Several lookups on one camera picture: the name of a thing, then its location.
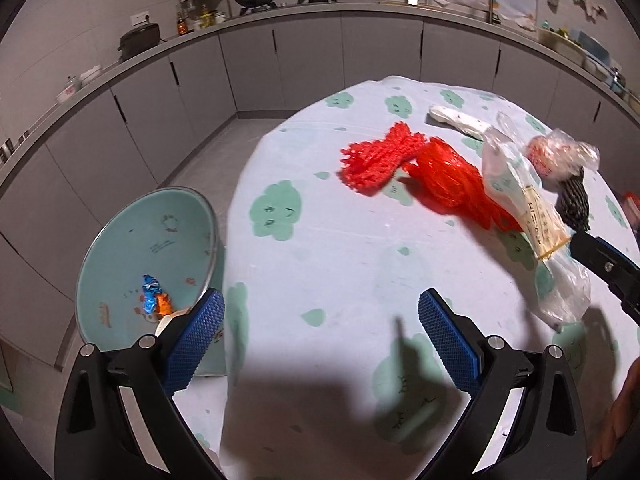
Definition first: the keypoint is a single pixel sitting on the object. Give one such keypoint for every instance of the dish rack with containers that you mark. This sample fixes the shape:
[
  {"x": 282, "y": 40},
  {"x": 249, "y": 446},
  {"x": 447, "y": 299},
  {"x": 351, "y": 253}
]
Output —
[{"x": 585, "y": 50}]

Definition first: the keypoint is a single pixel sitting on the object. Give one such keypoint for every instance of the corner spice rack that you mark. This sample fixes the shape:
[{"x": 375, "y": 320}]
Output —
[{"x": 202, "y": 0}]

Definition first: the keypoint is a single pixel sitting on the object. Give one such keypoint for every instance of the dark sauce bottle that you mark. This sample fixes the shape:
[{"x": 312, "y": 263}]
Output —
[{"x": 182, "y": 25}]

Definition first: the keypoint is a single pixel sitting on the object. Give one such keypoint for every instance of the teal metal bin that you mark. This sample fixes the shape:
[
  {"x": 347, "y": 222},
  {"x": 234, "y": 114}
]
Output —
[{"x": 150, "y": 240}]

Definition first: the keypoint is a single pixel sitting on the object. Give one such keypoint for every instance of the red plastic bag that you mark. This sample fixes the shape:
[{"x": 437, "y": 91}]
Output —
[{"x": 455, "y": 185}]

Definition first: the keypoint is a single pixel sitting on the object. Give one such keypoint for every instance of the person's right hand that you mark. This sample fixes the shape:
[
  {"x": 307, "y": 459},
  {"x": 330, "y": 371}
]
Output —
[{"x": 625, "y": 410}]

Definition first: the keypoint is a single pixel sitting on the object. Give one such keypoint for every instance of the black rice cooker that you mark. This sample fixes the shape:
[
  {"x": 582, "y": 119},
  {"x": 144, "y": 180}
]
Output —
[{"x": 140, "y": 40}]

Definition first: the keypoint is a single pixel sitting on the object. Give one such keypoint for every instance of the white wrapper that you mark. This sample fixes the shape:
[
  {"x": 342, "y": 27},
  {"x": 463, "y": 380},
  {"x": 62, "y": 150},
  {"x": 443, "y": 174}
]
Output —
[{"x": 460, "y": 117}]

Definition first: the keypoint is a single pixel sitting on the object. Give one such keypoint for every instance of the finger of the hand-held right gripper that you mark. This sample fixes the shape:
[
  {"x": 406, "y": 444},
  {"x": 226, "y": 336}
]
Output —
[{"x": 605, "y": 265}]

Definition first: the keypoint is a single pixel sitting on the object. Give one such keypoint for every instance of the red mesh net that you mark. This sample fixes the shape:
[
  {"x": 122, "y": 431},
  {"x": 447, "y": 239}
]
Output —
[{"x": 375, "y": 160}]

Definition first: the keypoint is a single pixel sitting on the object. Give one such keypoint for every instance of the gas stove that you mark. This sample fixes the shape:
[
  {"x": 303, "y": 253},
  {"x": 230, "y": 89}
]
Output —
[{"x": 300, "y": 2}]

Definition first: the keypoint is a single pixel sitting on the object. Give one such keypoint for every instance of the white bowl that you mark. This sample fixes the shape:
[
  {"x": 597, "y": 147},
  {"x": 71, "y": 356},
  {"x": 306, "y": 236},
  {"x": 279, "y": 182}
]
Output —
[{"x": 91, "y": 74}]

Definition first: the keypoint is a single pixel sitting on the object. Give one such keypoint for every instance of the white wall socket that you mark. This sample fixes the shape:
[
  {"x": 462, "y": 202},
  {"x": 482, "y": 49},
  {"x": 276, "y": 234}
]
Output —
[{"x": 140, "y": 18}]

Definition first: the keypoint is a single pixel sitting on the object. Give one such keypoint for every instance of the black mesh net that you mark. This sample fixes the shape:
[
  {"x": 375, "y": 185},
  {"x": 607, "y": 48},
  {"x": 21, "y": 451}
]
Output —
[{"x": 575, "y": 200}]

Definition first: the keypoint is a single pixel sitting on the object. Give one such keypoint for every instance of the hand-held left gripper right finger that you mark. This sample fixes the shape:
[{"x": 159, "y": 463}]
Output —
[{"x": 447, "y": 342}]

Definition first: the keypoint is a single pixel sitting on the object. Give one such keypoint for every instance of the orange candy wrapper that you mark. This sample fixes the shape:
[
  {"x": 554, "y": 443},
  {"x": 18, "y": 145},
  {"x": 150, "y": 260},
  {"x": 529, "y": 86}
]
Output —
[{"x": 164, "y": 305}]

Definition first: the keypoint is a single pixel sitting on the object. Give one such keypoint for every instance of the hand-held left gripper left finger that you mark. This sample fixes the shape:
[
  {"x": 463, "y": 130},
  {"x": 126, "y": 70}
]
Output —
[{"x": 195, "y": 342}]

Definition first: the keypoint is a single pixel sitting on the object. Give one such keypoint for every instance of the clear bag of wooden sticks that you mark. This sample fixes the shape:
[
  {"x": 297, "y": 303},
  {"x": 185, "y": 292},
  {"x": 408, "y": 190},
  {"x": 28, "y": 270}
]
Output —
[{"x": 535, "y": 215}]

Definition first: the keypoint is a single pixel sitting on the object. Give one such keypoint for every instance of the white cloth by sink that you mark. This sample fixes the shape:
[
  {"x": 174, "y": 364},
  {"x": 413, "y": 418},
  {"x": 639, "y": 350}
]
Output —
[{"x": 526, "y": 22}]

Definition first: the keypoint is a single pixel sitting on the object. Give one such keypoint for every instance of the counter pop-up socket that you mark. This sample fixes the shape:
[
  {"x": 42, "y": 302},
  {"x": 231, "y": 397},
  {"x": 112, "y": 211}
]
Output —
[{"x": 12, "y": 147}]

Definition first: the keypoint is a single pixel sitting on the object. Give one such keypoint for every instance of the lidded patterned bowl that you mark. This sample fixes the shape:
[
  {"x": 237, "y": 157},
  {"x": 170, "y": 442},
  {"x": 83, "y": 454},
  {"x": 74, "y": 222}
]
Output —
[{"x": 67, "y": 91}]

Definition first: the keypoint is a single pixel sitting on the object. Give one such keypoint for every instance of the grey kitchen counter cabinets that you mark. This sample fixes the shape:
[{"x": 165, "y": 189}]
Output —
[{"x": 310, "y": 60}]

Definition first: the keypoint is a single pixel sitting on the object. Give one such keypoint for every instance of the blue candy wrapper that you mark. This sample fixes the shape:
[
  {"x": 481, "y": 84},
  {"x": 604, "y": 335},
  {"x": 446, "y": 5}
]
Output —
[{"x": 151, "y": 292}]

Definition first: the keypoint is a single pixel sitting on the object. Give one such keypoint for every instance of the clear plastic bag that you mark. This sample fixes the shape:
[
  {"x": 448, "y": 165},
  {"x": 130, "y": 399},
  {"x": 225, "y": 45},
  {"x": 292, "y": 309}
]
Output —
[{"x": 560, "y": 155}]

